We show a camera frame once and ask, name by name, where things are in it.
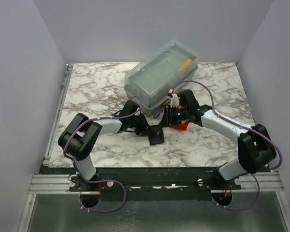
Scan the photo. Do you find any black card holder wallet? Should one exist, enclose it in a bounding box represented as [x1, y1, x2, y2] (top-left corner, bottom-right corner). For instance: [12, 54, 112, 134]
[147, 125, 164, 145]

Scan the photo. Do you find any blue red screwdriver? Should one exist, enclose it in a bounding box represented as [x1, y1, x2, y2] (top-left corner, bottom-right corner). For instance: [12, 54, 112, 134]
[153, 106, 164, 119]

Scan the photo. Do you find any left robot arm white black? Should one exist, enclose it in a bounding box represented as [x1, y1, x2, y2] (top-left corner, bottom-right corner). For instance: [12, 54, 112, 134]
[58, 100, 164, 191]

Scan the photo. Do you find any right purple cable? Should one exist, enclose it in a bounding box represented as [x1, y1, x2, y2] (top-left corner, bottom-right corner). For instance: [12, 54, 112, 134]
[174, 81, 285, 170]

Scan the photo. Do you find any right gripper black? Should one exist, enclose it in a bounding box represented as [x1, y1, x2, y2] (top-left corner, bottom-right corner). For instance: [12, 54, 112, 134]
[158, 105, 189, 128]

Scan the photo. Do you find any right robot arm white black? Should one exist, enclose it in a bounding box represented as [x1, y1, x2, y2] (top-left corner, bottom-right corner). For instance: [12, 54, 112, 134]
[159, 89, 276, 189]

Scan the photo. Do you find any clear plastic storage box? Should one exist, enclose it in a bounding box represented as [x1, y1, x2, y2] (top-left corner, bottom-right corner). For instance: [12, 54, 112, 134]
[124, 40, 199, 116]

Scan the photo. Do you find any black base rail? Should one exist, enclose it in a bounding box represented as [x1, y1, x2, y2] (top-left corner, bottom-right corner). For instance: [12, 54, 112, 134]
[70, 166, 242, 201]

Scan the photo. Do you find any aluminium frame rail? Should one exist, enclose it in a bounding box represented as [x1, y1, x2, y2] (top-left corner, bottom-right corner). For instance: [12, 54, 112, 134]
[29, 174, 70, 194]

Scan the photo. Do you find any purple cable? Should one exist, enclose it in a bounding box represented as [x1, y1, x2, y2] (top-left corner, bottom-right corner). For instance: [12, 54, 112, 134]
[174, 81, 285, 170]
[63, 96, 143, 181]

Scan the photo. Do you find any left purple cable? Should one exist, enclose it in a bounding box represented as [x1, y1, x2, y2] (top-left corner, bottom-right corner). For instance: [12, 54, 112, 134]
[63, 96, 143, 181]

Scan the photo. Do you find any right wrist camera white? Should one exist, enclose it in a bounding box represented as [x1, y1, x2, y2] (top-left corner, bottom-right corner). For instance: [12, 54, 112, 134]
[167, 89, 180, 108]

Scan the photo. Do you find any red plastic bin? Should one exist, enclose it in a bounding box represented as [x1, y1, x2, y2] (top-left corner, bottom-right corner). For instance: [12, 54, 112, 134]
[170, 103, 189, 131]

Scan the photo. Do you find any orange tool inside box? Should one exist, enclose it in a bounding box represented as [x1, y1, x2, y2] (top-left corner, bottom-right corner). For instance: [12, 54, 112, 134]
[177, 58, 192, 73]

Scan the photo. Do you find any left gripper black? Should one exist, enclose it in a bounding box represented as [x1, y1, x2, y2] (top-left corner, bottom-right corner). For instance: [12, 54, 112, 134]
[129, 113, 156, 136]

